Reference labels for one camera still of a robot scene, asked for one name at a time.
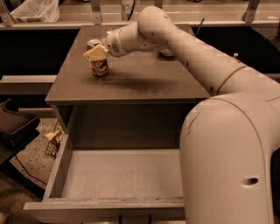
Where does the orange soda can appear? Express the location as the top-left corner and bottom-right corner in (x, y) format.
(87, 38), (109, 78)

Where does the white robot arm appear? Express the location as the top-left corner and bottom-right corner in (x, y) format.
(84, 6), (280, 224)

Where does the grey cabinet with counter top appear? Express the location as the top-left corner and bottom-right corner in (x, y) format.
(45, 25), (209, 150)

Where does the dark brown chair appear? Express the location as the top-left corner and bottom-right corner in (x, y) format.
(0, 99), (40, 163)

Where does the white plastic bag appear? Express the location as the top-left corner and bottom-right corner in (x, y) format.
(10, 0), (60, 22)

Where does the black drawer handle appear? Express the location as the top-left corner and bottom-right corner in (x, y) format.
(118, 214), (152, 224)

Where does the white ceramic bowl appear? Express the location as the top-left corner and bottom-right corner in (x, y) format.
(160, 49), (173, 57)

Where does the wire basket with snack bag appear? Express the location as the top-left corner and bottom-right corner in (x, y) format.
(45, 122), (64, 158)

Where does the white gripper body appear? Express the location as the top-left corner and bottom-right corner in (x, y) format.
(102, 29), (128, 57)

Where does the open grey top drawer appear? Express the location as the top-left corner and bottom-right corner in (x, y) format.
(24, 136), (185, 223)

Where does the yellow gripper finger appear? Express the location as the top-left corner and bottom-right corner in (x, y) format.
(83, 45), (109, 62)

